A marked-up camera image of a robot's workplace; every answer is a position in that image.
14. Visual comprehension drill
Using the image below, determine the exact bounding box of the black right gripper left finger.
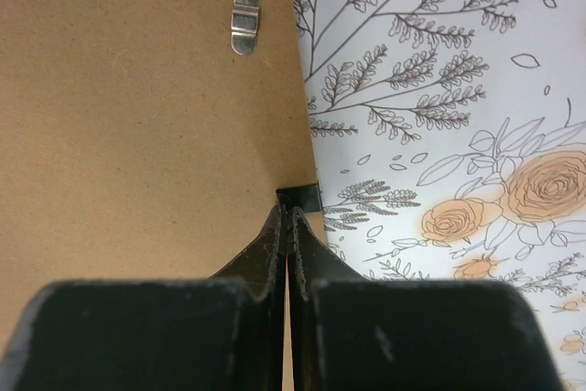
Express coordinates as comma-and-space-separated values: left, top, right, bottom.
1, 206, 287, 390

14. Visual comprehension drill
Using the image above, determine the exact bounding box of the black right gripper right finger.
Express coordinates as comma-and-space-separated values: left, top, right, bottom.
288, 208, 563, 390

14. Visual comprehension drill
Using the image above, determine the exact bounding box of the brown frame backing board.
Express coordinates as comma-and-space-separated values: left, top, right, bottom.
0, 0, 331, 287

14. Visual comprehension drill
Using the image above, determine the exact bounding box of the black hanger tab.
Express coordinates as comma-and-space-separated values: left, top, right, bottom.
276, 183, 322, 213

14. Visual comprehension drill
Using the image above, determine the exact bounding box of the floral patterned table mat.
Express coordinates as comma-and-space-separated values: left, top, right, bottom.
293, 0, 585, 390

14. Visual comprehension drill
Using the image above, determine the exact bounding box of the metal turn clip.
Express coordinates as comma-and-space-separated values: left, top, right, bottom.
231, 0, 261, 56

